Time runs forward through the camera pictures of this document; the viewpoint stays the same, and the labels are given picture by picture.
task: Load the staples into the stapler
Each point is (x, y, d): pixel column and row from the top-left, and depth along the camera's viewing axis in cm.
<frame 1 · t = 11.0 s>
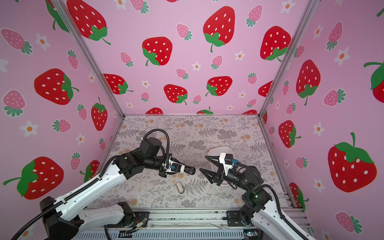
left hand: (182, 163, 69), fingers open
right hand: (202, 163, 61), fingers open
beige eraser block: (179, 187, 83), point 3 cm above the table

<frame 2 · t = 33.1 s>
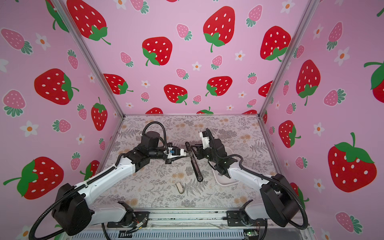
left hand: (184, 150, 75), fingers closed
right hand: (191, 146, 81), fingers open
the named things where they were.

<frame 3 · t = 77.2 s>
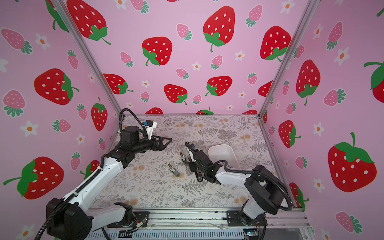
left hand: (166, 138, 77), fingers open
right hand: (188, 157, 87), fingers closed
beige eraser block: (177, 174, 90), point 2 cm above the table

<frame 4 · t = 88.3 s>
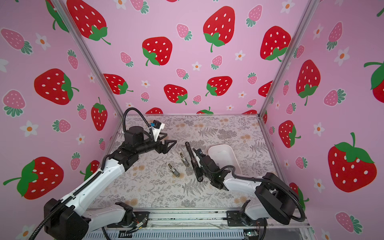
left hand: (170, 137, 75), fingers open
right hand: (193, 163, 86), fingers closed
the named things where they were.

